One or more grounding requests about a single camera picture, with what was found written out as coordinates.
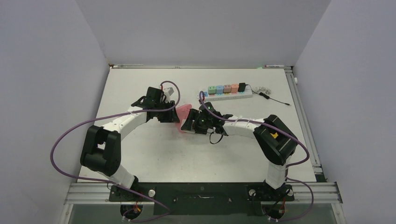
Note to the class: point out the aluminium frame rail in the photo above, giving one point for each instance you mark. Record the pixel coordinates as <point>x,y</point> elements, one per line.
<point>94,193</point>

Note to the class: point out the black power adapter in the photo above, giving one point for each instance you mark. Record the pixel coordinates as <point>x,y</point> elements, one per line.
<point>241,87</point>

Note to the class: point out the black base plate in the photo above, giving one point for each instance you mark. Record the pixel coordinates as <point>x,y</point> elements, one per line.
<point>216,198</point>

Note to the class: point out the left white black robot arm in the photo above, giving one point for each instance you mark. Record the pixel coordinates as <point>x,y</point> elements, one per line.
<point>101,151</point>

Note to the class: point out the green cube plug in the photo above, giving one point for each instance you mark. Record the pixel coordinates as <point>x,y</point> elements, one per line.
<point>211,90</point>

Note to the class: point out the pink triangular socket base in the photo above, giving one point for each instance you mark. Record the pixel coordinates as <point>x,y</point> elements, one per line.
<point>182,113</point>

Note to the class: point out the tan cube plug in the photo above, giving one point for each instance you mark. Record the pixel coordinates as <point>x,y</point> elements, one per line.
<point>227,89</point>

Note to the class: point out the blue cube plug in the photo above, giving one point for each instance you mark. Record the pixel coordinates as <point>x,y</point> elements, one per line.
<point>219,89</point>

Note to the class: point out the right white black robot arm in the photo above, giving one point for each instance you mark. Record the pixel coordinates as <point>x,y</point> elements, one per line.
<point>275,139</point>

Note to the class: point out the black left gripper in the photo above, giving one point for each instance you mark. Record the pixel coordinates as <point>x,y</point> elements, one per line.
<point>171,117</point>

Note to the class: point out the salmon cube plug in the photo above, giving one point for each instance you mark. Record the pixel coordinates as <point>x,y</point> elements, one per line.
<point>234,88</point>

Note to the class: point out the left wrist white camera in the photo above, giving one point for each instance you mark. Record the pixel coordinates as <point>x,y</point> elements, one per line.
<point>168,92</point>

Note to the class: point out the white long power strip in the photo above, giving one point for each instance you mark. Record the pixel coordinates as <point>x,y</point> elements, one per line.
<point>229,96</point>

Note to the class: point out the yellow cube socket plug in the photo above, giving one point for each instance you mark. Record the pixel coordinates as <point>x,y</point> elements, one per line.
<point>274,135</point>

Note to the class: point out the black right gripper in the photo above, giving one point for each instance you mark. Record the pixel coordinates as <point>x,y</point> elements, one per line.
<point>193,115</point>

